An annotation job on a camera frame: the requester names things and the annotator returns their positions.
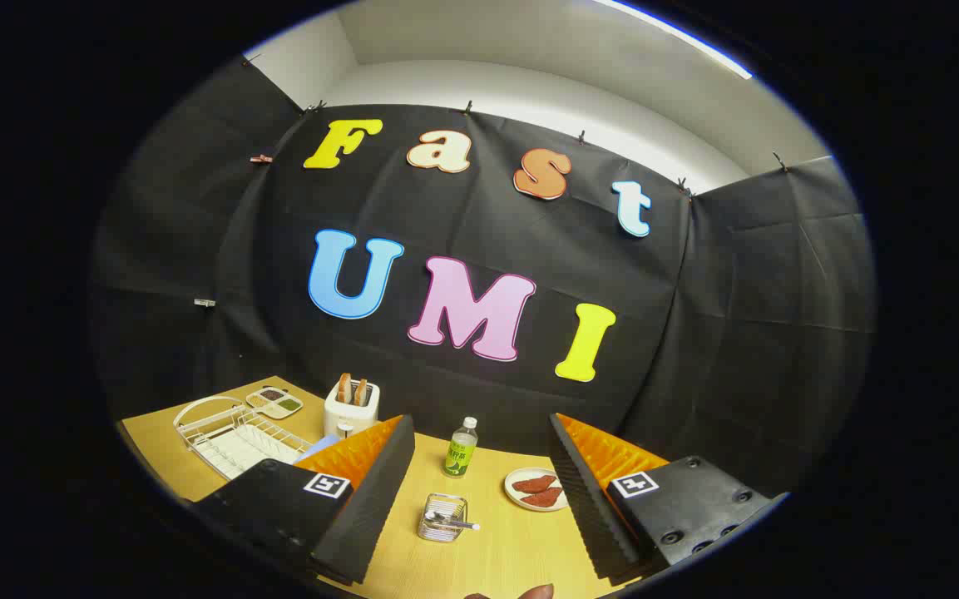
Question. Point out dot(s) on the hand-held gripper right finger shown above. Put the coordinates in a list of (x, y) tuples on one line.
[(587, 507)]

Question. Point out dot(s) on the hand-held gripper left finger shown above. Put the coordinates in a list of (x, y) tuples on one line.
[(367, 516)]

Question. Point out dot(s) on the blue plate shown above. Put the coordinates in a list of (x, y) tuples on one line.
[(318, 449)]

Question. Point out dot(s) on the small white dish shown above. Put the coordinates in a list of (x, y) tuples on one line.
[(516, 497)]

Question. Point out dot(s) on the red meat piece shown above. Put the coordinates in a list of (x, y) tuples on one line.
[(544, 498), (534, 484)]

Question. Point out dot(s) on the white toaster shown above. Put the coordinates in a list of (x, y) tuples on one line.
[(350, 416)]

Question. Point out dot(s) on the green label drink bottle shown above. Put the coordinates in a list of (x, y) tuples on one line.
[(460, 453)]

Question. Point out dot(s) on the toast slice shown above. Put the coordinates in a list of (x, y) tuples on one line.
[(360, 393), (344, 389)]

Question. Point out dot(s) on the black backdrop cloth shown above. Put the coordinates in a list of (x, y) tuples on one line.
[(695, 333)]

